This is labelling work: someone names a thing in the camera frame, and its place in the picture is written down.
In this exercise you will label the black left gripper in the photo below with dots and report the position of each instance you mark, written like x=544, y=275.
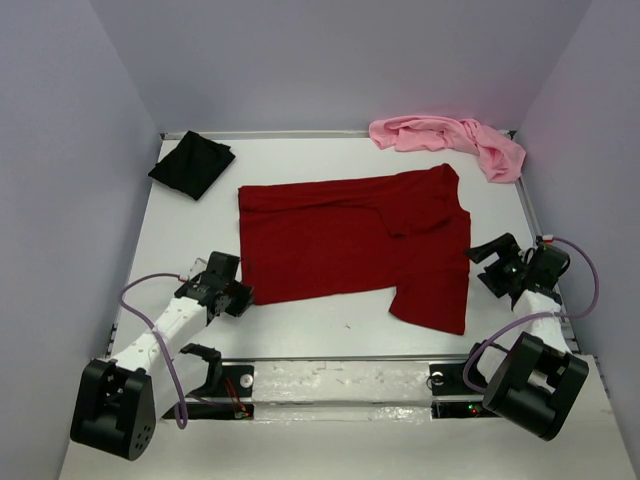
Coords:
x=243, y=300

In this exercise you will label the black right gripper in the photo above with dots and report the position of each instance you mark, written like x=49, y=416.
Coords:
x=503, y=245

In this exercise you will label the red t shirt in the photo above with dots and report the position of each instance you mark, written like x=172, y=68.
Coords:
x=406, y=231

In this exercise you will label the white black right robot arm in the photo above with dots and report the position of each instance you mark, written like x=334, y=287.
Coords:
x=526, y=372

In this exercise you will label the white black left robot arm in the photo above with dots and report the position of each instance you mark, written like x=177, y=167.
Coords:
x=120, y=399

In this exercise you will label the pink t shirt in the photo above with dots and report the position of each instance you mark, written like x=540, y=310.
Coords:
x=499, y=158

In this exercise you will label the black folded t shirt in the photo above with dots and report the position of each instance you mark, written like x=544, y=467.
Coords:
x=193, y=165

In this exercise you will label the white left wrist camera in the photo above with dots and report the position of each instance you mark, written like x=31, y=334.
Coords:
x=198, y=266

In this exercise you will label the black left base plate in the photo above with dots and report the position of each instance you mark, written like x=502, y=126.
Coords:
x=220, y=390

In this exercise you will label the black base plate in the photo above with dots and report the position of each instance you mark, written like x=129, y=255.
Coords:
x=451, y=397
x=220, y=390

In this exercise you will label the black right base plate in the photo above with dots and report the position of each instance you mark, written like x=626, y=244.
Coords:
x=451, y=397

